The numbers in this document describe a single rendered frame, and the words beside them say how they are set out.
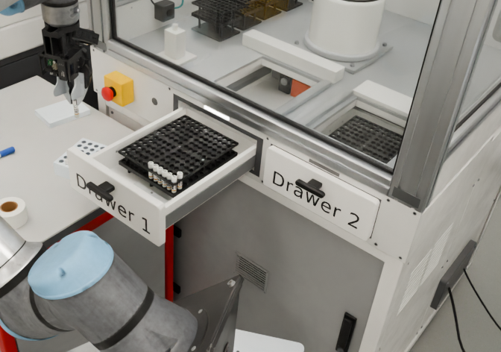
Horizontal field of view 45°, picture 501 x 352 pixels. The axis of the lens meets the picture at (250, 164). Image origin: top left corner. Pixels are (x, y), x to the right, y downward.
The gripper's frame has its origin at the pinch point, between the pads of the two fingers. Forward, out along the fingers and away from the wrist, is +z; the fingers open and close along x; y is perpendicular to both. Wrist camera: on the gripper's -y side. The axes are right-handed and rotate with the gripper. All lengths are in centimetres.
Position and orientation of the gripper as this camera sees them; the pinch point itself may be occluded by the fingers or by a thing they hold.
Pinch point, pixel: (75, 98)
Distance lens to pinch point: 148.4
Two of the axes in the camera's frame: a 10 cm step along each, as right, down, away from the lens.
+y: -2.6, 5.6, -7.9
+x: 9.6, 2.1, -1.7
